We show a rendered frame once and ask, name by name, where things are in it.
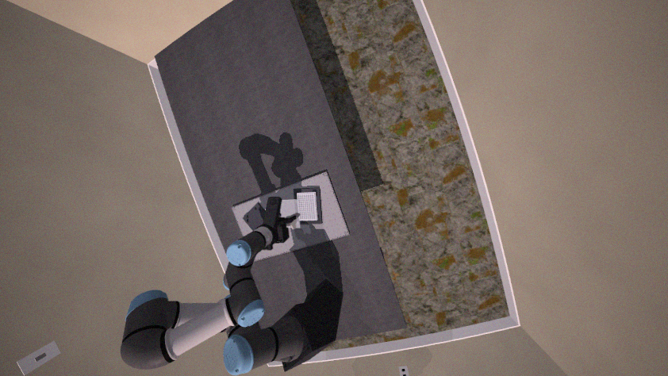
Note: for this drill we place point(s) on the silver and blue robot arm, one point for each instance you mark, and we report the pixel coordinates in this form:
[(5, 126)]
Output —
[(158, 331)]

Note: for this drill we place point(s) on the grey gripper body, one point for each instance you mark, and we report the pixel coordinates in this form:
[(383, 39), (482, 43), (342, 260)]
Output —
[(280, 235)]

